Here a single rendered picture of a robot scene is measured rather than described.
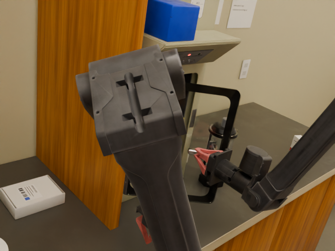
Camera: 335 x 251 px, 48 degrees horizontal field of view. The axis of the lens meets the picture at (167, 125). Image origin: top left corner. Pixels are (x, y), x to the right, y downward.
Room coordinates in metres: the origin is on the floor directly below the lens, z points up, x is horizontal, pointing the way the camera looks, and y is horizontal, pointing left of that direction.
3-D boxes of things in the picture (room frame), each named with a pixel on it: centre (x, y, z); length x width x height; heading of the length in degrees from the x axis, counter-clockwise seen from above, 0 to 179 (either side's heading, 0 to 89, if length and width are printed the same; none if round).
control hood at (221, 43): (1.08, -0.03, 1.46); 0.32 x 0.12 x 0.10; 137
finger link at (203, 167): (0.95, -0.13, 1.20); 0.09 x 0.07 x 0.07; 47
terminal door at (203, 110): (1.02, -0.04, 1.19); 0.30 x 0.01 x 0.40; 96
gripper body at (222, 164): (0.90, -0.18, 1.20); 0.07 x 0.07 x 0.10; 47
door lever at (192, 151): (0.99, -0.12, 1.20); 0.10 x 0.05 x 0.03; 96
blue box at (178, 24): (1.01, 0.04, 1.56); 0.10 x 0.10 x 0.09; 47
